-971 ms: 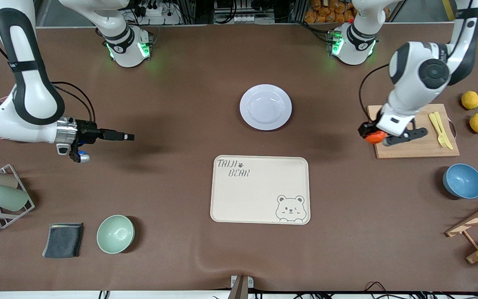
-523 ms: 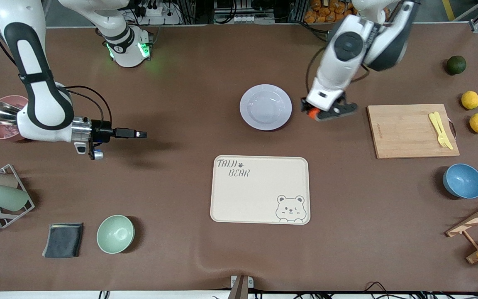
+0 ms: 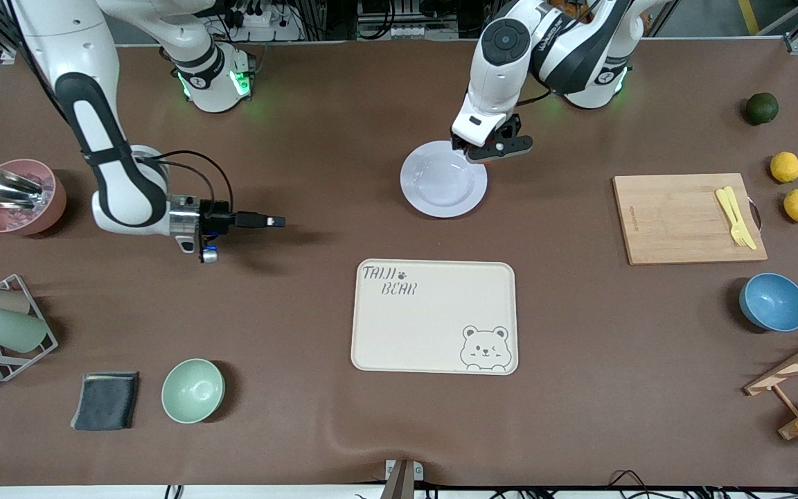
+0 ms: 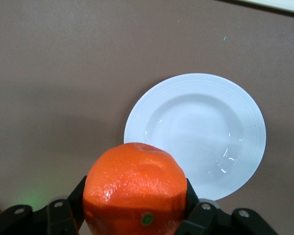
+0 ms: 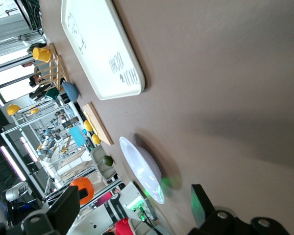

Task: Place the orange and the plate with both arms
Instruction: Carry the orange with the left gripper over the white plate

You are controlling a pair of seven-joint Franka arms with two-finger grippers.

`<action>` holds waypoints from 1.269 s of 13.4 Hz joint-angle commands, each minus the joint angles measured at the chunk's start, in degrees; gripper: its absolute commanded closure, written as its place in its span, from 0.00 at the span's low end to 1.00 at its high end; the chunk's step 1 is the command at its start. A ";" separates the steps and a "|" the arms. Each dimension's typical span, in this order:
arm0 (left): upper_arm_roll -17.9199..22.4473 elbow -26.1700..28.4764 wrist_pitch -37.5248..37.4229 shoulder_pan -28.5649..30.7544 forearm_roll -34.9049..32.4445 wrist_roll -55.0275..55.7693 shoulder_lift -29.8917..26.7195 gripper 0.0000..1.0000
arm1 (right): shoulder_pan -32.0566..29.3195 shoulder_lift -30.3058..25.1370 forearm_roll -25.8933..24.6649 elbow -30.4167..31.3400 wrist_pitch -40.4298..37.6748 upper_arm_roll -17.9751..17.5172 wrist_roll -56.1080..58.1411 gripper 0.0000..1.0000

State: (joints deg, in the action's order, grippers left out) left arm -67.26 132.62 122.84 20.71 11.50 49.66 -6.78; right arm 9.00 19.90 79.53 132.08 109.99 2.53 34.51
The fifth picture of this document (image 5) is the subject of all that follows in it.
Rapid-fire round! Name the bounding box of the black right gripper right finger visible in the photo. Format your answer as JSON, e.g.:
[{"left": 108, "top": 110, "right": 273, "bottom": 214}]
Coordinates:
[{"left": 188, "top": 184, "right": 238, "bottom": 235}]

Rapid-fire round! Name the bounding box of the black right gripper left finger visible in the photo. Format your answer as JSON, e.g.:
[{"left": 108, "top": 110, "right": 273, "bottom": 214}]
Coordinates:
[{"left": 7, "top": 185, "right": 80, "bottom": 235}]

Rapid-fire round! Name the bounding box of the white plate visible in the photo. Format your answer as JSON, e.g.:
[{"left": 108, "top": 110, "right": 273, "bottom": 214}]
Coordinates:
[{"left": 119, "top": 136, "right": 165, "bottom": 205}]

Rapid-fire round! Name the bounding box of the beige chair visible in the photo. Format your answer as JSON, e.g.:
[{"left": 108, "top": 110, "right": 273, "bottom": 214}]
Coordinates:
[{"left": 90, "top": 146, "right": 118, "bottom": 183}]

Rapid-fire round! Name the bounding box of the dark green lime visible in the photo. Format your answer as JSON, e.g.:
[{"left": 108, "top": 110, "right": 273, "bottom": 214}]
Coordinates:
[{"left": 102, "top": 155, "right": 114, "bottom": 167}]

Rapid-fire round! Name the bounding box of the light blue board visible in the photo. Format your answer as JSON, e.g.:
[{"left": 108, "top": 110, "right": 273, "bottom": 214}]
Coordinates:
[{"left": 69, "top": 126, "right": 86, "bottom": 147}]

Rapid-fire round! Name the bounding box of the grey blue background robot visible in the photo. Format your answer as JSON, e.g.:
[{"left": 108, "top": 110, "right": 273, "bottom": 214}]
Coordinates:
[{"left": 36, "top": 127, "right": 62, "bottom": 159}]

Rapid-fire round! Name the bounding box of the wooden cutting board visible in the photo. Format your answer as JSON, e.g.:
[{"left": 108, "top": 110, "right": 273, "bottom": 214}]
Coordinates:
[{"left": 82, "top": 102, "right": 114, "bottom": 145}]

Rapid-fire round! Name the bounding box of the blue bowl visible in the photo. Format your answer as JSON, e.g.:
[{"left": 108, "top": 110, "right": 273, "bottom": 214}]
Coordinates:
[{"left": 62, "top": 81, "right": 79, "bottom": 102}]

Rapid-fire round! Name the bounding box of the dark green mug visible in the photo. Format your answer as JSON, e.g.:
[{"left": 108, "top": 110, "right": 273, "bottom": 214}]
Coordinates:
[{"left": 45, "top": 88, "right": 61, "bottom": 100}]

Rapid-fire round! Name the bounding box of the brown table mat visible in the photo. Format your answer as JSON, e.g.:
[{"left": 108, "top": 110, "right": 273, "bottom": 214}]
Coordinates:
[{"left": 38, "top": 0, "right": 294, "bottom": 235}]

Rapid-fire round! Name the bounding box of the wooden dish rack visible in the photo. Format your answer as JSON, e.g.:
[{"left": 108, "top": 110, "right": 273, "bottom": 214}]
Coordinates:
[{"left": 38, "top": 43, "right": 70, "bottom": 92}]

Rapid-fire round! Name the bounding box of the cream bear print tray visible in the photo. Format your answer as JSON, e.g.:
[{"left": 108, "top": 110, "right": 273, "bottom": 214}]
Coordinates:
[{"left": 61, "top": 0, "right": 146, "bottom": 101}]

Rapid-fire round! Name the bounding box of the yellow cup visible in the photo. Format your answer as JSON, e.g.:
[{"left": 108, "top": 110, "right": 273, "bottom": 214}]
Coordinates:
[{"left": 32, "top": 47, "right": 51, "bottom": 63}]

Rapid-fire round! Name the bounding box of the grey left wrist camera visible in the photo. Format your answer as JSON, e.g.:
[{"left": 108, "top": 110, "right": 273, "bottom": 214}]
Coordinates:
[{"left": 4, "top": 182, "right": 29, "bottom": 202}]

